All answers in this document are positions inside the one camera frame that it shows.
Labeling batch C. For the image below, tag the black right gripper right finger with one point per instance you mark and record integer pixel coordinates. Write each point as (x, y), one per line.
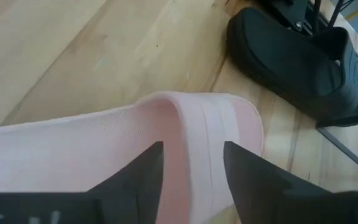
(253, 193)

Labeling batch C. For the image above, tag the black rubber slide sandal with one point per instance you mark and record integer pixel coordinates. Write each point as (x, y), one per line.
(284, 56)

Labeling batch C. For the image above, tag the wooden shelf with black frame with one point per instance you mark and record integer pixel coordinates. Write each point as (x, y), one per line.
(346, 119)

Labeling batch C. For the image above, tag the pink rubber slide sandal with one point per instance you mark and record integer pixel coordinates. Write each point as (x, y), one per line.
(73, 149)

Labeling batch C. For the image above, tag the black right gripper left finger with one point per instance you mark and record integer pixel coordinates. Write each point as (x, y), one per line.
(135, 193)

